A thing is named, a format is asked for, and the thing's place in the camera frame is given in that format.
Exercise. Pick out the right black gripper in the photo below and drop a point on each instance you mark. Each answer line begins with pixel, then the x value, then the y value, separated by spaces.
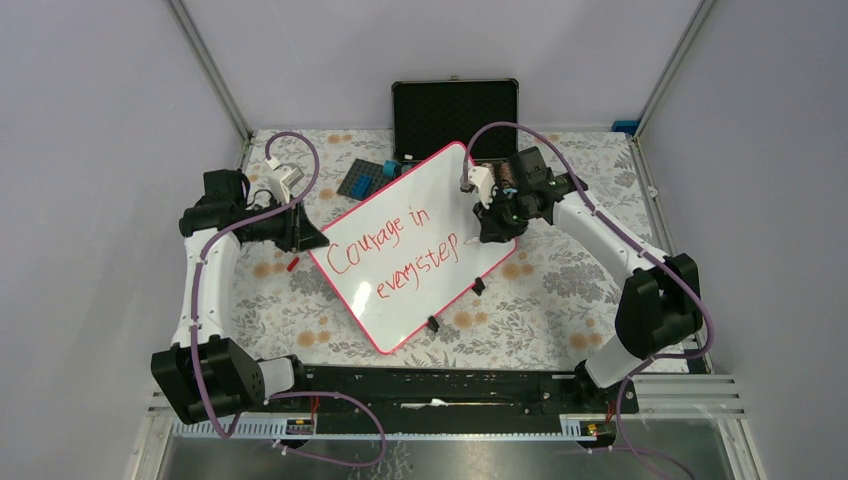
pixel 492 231

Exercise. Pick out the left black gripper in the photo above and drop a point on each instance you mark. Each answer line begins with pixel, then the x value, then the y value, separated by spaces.
pixel 300 234

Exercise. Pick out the pink framed whiteboard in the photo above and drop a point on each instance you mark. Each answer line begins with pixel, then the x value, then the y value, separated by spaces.
pixel 398 257

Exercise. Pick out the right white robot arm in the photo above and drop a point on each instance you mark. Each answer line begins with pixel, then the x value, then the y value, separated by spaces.
pixel 660 302

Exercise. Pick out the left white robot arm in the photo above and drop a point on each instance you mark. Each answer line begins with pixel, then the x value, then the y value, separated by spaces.
pixel 204 374

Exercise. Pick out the black whiteboard clip upper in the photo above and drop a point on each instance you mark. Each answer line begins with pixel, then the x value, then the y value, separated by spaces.
pixel 478 286

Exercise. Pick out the black whiteboard clip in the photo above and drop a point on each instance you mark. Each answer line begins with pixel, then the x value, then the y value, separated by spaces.
pixel 433 324
pixel 478 286

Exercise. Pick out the black whiteboard clip lower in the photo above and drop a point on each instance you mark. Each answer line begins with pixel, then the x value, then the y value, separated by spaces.
pixel 433 324

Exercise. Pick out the blue lego brick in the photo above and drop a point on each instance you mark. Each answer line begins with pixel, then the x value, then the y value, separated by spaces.
pixel 361 187

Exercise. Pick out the dark grey lego baseplate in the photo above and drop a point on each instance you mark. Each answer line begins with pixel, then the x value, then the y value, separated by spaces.
pixel 359 167

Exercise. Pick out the light blue round brick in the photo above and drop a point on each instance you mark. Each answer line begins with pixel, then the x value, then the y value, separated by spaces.
pixel 392 169

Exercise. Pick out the black poker chip case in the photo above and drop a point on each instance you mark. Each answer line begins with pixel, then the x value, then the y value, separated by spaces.
pixel 427 115

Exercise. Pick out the blue box in corner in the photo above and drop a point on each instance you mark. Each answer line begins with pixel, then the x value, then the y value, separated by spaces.
pixel 628 127

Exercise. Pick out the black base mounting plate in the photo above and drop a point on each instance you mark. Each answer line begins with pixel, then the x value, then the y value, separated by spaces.
pixel 379 392

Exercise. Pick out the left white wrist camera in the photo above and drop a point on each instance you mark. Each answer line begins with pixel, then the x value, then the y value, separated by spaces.
pixel 282 177

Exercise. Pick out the white slotted cable duct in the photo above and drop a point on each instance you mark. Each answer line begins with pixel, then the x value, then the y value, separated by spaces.
pixel 416 426

